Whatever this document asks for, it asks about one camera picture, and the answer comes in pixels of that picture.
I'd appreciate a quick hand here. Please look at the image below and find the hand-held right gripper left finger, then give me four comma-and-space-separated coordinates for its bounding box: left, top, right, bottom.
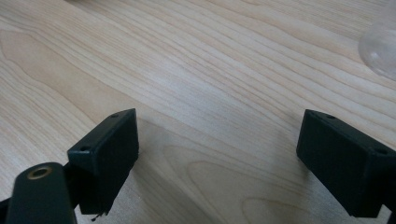
66, 107, 140, 217

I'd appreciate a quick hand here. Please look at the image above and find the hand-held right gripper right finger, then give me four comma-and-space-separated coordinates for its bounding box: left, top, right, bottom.
295, 108, 396, 218

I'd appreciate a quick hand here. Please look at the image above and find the clear glass vessel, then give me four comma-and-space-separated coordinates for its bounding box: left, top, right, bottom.
358, 0, 396, 81

